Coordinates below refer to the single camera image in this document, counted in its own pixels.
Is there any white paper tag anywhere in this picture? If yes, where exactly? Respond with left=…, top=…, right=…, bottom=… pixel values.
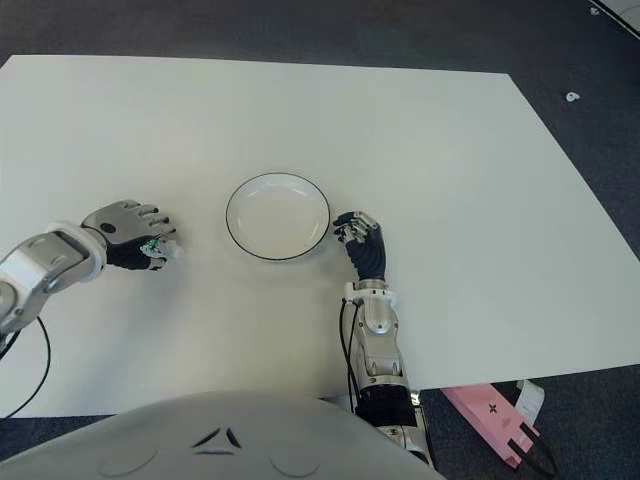
left=514, top=379, right=545, bottom=426

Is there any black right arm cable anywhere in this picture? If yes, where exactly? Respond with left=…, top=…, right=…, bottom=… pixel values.
left=339, top=298, right=362, bottom=416

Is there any black bag strap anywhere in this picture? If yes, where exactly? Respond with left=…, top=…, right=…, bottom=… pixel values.
left=509, top=424, right=559, bottom=476

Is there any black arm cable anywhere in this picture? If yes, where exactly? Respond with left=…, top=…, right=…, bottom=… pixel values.
left=0, top=314, right=51, bottom=419
left=339, top=298, right=362, bottom=416

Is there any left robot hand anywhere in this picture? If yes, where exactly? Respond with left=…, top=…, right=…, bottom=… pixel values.
left=79, top=199, right=177, bottom=272

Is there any pink box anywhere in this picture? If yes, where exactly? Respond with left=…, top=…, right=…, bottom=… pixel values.
left=442, top=383, right=541, bottom=470

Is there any green toothpaste tube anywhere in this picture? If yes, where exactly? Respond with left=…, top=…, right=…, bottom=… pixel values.
left=141, top=238, right=184, bottom=261

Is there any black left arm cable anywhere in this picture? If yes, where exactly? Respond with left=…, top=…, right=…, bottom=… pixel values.
left=0, top=314, right=51, bottom=419

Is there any white plate with black rim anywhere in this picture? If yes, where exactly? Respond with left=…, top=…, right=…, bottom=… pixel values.
left=224, top=172, right=332, bottom=261

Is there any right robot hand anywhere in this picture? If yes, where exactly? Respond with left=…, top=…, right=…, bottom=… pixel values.
left=332, top=209, right=389, bottom=281

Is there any grey robot torso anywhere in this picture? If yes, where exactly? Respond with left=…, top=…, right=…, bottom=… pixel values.
left=0, top=389, right=446, bottom=480

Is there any white flat board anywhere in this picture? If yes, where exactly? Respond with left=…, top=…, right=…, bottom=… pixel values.
left=597, top=0, right=640, bottom=36

